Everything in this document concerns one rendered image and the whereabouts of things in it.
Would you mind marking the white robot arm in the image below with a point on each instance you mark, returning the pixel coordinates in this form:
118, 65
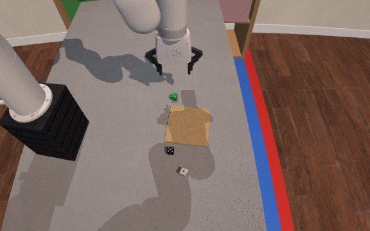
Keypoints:
27, 99

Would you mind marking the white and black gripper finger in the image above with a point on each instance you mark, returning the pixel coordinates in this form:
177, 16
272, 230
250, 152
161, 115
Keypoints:
198, 53
149, 56

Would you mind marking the black die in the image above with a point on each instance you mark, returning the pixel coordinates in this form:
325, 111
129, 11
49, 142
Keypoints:
170, 150

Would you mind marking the tan mat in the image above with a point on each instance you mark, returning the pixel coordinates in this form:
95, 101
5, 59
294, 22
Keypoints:
189, 126

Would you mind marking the white die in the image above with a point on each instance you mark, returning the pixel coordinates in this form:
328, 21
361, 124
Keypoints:
183, 172

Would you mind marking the green die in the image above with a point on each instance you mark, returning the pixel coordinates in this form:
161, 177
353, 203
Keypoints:
174, 96

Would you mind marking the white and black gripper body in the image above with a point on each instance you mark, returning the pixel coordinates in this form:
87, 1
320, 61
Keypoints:
177, 51

